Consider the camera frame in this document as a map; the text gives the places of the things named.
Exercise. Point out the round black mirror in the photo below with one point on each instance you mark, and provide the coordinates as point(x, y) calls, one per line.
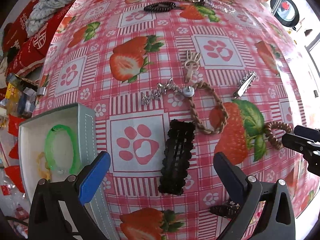
point(286, 12)

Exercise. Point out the black lace snap clips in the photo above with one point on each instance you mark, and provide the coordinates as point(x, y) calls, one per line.
point(177, 154)

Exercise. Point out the silver rhinestone hair clip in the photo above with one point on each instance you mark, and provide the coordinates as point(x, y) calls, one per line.
point(245, 83)

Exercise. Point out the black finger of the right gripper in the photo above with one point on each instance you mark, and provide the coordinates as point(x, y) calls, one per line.
point(303, 140)

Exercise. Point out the pink strawberry checked tablecloth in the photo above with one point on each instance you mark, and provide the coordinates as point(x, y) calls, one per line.
point(115, 52)

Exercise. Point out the grey knitted cloth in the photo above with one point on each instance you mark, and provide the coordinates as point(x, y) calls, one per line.
point(41, 13)

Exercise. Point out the white grey jewelry box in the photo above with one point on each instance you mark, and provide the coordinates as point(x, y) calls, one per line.
point(32, 135)

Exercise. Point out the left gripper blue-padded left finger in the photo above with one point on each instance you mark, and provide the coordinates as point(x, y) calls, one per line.
point(58, 208)

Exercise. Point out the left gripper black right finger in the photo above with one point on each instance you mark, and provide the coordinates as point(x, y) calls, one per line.
point(277, 219)

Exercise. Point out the green plastic bangle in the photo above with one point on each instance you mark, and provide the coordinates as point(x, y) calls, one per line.
point(62, 151)

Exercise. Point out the beige rabbit hair clip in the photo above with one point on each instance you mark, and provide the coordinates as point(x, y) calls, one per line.
point(191, 64)

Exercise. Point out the red printed fabric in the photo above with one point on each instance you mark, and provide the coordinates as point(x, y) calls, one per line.
point(26, 41)

